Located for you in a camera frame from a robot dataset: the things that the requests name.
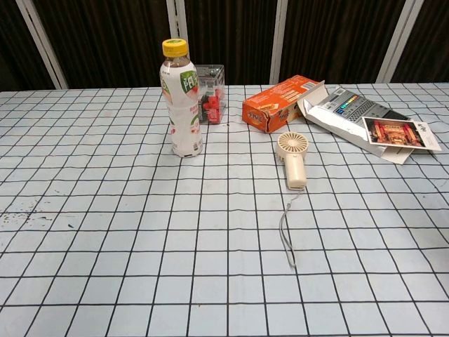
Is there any cream handheld fan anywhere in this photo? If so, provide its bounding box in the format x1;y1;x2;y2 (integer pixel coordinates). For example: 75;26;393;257
277;131;310;192

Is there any white grid-pattern tablecloth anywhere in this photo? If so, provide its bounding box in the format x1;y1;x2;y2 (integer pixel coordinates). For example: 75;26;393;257
0;82;449;337

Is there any clear box with red blocks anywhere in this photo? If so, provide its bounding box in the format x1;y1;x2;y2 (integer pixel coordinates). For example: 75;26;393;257
194;64;226;126

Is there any yellow-capped drink bottle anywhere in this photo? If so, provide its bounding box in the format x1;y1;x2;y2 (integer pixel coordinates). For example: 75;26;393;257
159;38;204;159

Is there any orange cardboard box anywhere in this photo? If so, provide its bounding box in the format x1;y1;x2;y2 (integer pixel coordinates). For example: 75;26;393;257
241;74;326;134

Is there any white and grey printed box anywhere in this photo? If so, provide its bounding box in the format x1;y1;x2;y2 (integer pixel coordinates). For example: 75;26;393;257
297;86;431;165

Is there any dark pleated curtain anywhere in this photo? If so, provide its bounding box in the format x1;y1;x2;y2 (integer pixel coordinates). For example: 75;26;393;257
0;0;449;91

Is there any postcard with red building photo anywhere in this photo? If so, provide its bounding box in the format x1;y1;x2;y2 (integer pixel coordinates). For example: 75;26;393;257
361;116;443;152

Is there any grey fan wrist strap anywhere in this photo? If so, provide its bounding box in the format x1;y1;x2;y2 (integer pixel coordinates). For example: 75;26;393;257
279;190;304;267

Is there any white frame post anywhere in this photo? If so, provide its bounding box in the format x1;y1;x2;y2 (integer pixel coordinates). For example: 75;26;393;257
165;0;191;60
269;0;289;85
375;0;417;84
15;0;69;90

